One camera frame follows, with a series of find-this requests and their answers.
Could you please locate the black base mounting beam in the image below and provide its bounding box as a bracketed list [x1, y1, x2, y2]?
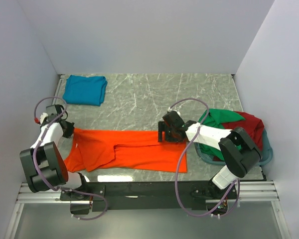
[60, 181, 237, 215]

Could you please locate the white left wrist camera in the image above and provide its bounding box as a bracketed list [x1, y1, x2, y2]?
[34, 113, 48, 125]

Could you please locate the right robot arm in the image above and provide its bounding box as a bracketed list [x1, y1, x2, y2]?
[158, 111, 262, 199]

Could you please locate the orange t shirt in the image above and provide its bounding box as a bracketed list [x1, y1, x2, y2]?
[65, 128, 187, 173]

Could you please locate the green t shirt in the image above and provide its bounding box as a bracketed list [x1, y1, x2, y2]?
[199, 109, 245, 161]

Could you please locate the dark red t shirt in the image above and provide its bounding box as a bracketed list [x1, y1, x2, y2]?
[222, 111, 265, 151]

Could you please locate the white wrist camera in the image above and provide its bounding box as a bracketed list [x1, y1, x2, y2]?
[34, 113, 48, 125]
[167, 107, 181, 116]

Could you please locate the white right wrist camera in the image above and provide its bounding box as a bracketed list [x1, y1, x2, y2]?
[167, 107, 181, 116]

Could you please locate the teal plastic basket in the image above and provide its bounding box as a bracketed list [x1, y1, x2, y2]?
[194, 130, 273, 166]

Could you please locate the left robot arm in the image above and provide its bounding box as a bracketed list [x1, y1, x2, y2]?
[19, 105, 90, 200]

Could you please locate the aluminium left side rail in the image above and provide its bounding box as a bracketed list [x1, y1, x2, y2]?
[36, 74, 65, 160]

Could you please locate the folded blue t shirt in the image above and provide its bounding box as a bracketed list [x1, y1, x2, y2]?
[62, 75, 108, 106]

